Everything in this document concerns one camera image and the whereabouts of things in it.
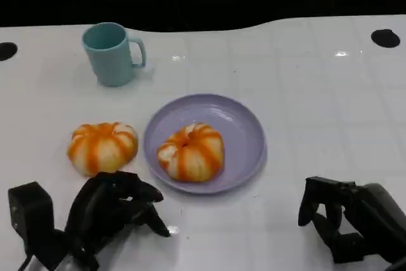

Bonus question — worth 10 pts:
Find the pale green mug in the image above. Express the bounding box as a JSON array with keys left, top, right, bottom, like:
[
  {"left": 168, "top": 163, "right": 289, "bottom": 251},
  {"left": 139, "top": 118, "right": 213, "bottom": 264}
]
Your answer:
[{"left": 81, "top": 22, "right": 147, "bottom": 88}]

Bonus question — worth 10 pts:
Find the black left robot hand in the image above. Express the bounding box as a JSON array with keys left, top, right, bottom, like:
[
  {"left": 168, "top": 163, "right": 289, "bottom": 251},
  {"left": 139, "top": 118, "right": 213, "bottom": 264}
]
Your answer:
[{"left": 64, "top": 170, "right": 172, "bottom": 256}]

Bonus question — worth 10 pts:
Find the lilac plate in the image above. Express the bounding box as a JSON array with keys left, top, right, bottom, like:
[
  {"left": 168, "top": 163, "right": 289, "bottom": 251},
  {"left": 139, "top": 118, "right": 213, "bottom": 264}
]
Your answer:
[{"left": 143, "top": 93, "right": 267, "bottom": 195}]

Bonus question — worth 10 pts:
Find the black table cable hole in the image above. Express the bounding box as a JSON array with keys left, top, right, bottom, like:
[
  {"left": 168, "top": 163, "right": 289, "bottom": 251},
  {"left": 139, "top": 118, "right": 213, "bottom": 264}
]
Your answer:
[
  {"left": 0, "top": 42, "right": 18, "bottom": 62},
  {"left": 370, "top": 29, "right": 401, "bottom": 49}
]

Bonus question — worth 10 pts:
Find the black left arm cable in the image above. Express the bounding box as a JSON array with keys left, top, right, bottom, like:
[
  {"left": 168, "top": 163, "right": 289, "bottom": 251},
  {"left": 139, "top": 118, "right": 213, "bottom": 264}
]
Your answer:
[{"left": 17, "top": 253, "right": 34, "bottom": 271}]

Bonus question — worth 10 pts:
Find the orange white toy bread roll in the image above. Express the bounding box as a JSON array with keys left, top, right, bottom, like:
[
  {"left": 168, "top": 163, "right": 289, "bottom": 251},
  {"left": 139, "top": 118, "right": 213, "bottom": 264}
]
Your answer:
[
  {"left": 67, "top": 121, "right": 139, "bottom": 178},
  {"left": 157, "top": 121, "right": 225, "bottom": 183}
]

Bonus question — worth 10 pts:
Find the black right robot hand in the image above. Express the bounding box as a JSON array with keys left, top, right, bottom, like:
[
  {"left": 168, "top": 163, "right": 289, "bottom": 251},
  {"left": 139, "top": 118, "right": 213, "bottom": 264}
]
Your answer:
[{"left": 297, "top": 175, "right": 406, "bottom": 264}]

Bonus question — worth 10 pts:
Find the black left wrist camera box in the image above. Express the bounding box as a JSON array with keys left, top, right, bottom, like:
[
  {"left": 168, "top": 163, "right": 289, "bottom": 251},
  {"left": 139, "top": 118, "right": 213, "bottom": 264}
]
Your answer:
[{"left": 8, "top": 182, "right": 54, "bottom": 253}]

